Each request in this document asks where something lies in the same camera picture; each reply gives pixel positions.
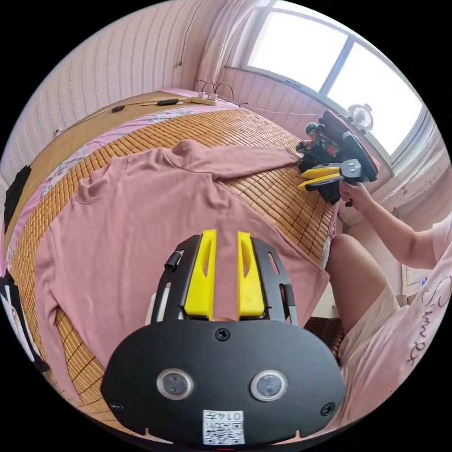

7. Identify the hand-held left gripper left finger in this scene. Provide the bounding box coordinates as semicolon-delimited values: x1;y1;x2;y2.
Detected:
183;228;218;321

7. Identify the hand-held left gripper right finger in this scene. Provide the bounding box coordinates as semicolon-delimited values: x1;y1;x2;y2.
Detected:
236;231;266;321

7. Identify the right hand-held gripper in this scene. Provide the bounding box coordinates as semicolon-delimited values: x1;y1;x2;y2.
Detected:
297;131;379;209

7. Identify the pink long sleeve shirt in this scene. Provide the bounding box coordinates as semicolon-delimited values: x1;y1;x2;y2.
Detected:
33;139;331;407

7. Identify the person's right forearm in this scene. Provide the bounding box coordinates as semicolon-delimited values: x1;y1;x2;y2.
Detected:
363;199;439;266

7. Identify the person's right hand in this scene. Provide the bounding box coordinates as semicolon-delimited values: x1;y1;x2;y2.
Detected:
338;180;376;213

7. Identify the pile of clothes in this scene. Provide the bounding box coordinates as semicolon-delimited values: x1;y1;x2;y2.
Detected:
295;109;384;179

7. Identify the bed with woven mat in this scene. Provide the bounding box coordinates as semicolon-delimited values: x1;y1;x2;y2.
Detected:
2;88;340;426

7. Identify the small white fan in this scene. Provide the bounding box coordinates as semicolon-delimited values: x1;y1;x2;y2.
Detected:
345;103;375;134

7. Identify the pink curtain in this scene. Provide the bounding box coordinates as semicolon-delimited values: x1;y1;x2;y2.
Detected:
371;116;452;221
195;0;277;93

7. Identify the window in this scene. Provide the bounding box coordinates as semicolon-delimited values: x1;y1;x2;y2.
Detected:
226;0;428;160

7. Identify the white power strip with plugs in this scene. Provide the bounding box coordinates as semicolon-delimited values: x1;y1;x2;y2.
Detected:
190;91;219;106

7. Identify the person's body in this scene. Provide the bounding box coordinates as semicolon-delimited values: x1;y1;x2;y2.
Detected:
324;211;452;437

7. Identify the black and white pillow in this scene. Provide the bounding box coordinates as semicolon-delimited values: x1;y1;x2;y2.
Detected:
0;271;51;376

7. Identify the black cloth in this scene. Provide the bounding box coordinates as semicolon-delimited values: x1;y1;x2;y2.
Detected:
3;164;33;234

